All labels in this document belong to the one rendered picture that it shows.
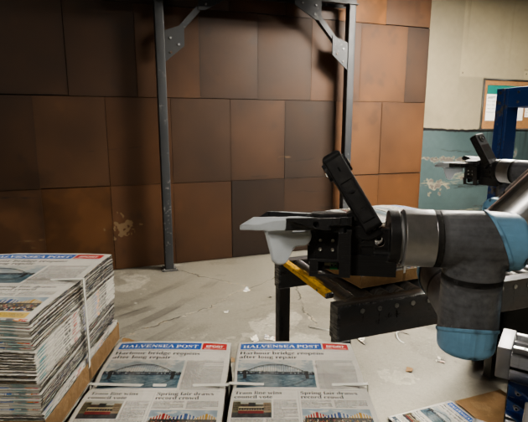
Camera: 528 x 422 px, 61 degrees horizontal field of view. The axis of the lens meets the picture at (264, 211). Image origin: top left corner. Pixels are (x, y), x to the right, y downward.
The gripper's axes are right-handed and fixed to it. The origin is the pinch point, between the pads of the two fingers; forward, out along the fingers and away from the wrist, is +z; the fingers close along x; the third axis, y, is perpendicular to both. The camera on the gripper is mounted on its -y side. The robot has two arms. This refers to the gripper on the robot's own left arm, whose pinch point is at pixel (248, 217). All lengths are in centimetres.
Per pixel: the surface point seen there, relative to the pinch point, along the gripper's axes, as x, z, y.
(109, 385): 24, 33, 38
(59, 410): 10, 35, 36
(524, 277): 117, -84, 28
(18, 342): 3.1, 37.6, 21.4
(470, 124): 525, -181, -84
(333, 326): 82, -14, 40
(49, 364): 8.4, 35.8, 27.0
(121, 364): 32, 34, 37
